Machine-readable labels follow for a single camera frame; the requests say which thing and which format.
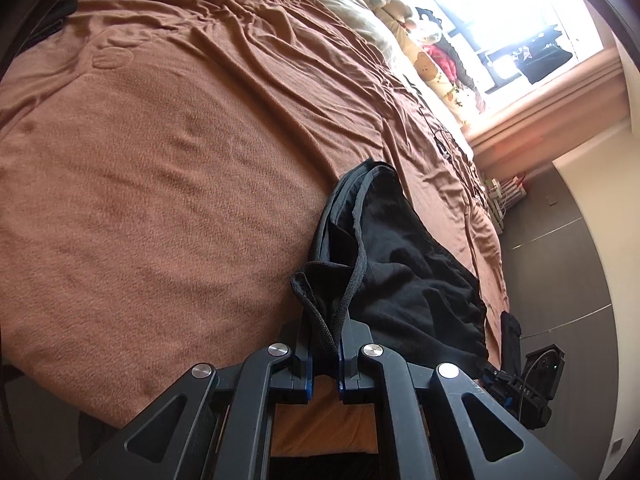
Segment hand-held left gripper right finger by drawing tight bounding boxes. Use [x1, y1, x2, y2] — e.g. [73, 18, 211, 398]
[338, 321, 566, 480]

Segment hanging dark clothes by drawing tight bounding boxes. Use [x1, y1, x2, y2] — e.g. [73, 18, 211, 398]
[517, 27, 578, 85]

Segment white rack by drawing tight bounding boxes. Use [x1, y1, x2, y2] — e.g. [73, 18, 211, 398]
[492, 171, 529, 207]

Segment cream pillow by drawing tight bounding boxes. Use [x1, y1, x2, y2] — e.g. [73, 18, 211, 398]
[272, 0, 406, 68]

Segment black pants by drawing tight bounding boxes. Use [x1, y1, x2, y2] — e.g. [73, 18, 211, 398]
[290, 157, 489, 379]

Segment window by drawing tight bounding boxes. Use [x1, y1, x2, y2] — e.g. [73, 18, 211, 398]
[362, 0, 603, 98]

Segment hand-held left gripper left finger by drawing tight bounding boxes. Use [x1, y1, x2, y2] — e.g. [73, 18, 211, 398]
[65, 320, 316, 480]

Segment black cable on bed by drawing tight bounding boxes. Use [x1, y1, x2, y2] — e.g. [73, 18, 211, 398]
[422, 110, 488, 206]

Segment dark cloth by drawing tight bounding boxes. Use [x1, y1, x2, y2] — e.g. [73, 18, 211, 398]
[25, 0, 80, 50]

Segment white nightstand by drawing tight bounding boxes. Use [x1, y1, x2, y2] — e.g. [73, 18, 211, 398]
[486, 187, 513, 235]

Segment beige plush toy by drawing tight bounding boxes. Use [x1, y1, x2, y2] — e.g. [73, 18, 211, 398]
[367, 0, 418, 28]

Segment red cloth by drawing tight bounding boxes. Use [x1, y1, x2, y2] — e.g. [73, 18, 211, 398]
[422, 42, 471, 86]

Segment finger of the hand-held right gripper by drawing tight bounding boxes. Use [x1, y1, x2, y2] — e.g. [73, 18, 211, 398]
[480, 365, 518, 411]

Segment black and white plush toy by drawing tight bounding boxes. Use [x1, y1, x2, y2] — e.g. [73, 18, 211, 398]
[409, 6, 447, 46]

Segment grey wardrobe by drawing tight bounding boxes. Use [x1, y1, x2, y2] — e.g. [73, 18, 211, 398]
[500, 164, 620, 341]

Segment bear print pillow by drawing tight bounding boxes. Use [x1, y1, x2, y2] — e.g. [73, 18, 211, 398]
[397, 35, 483, 128]

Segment brown blanket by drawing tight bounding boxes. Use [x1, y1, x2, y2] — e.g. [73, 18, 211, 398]
[0, 0, 511, 453]

